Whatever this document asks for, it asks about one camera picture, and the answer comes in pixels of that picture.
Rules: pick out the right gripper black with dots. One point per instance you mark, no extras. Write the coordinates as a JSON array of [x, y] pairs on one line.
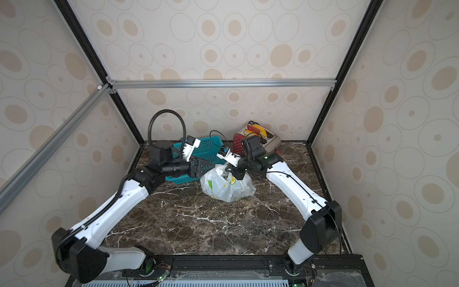
[[238, 170]]

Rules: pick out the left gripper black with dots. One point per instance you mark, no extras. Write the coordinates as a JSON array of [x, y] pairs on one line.
[[194, 168]]

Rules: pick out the white plastic bag lemon print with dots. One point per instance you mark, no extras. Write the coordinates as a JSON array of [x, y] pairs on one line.
[[222, 185]]

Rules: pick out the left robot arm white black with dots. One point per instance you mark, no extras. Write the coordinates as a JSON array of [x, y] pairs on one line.
[[79, 252]]

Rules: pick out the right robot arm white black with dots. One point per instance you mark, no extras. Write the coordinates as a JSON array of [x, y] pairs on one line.
[[323, 219]]

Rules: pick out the teal plastic basket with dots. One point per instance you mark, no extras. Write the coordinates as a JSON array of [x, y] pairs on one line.
[[207, 150]]

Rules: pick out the red toaster with toast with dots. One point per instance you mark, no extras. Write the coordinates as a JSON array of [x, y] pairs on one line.
[[269, 140]]

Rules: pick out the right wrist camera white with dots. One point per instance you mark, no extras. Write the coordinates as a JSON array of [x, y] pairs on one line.
[[226, 154]]

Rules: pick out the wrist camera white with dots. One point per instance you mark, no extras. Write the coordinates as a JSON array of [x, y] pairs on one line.
[[226, 154], [191, 143]]

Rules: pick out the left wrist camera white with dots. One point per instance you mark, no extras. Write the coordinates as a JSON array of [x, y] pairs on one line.
[[191, 143]]

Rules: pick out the horizontal aluminium frame bar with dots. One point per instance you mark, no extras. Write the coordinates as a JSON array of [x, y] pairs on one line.
[[252, 83]]

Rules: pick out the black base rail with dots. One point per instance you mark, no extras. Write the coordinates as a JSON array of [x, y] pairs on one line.
[[243, 271]]

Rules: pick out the left aluminium frame bar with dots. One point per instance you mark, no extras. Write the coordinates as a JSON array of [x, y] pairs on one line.
[[23, 176]]

